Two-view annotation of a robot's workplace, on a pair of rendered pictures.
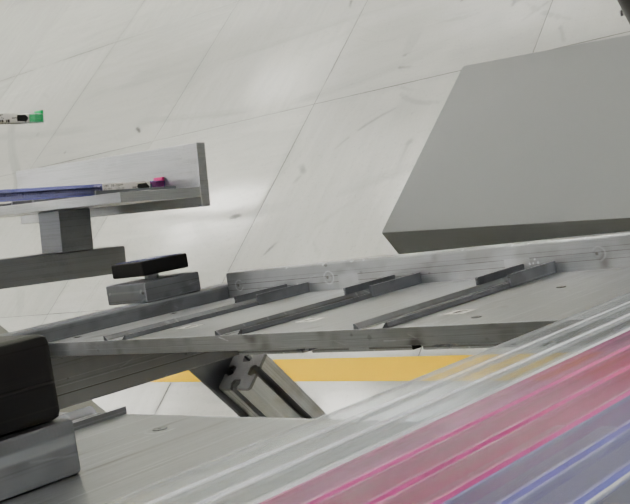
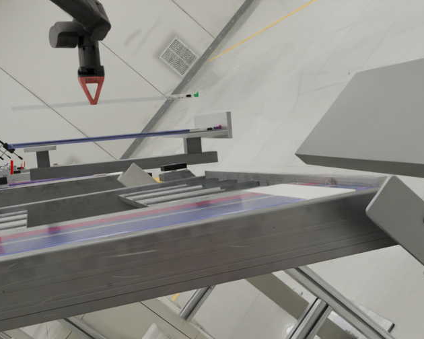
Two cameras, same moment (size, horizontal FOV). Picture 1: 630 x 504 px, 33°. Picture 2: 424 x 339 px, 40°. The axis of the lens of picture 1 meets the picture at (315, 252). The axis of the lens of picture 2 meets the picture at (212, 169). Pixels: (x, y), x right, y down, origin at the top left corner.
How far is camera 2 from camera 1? 0.62 m
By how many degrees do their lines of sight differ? 32
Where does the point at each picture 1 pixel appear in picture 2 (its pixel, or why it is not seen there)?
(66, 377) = (126, 207)
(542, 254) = (256, 177)
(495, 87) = (357, 85)
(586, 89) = (378, 90)
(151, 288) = (166, 176)
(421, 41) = not seen: outside the picture
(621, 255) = (270, 181)
